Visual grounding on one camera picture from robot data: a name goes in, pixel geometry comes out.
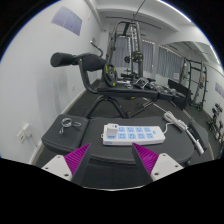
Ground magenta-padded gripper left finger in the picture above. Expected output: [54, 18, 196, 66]
[41, 143, 92, 186]

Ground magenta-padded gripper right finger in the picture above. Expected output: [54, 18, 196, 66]
[131, 143, 185, 183]

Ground black bench seat pad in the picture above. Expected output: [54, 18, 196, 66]
[40, 114, 90, 155]

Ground white power strip blue sockets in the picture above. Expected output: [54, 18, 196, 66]
[101, 123, 167, 147]

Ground metal spring collar clip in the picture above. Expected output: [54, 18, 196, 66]
[59, 117, 83, 135]

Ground dumbbell rack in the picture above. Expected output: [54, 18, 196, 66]
[205, 103, 224, 143]

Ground group of chrome dumbbells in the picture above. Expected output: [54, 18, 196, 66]
[133, 76, 178, 96]

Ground black weight bench with rollers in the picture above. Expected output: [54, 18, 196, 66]
[49, 51, 188, 120]

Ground black squat rack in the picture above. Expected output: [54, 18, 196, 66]
[179, 56, 210, 113]

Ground grey window curtain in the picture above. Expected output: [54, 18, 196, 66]
[157, 44, 184, 80]
[111, 36, 155, 75]

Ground black yellow weight plate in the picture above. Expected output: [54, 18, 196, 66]
[101, 63, 118, 88]

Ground white wall outlet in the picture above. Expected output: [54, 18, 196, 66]
[16, 123, 32, 145]

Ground small purple wall poster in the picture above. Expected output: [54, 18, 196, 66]
[214, 82, 224, 100]

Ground grey cable weight machine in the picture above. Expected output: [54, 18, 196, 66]
[105, 19, 148, 84]

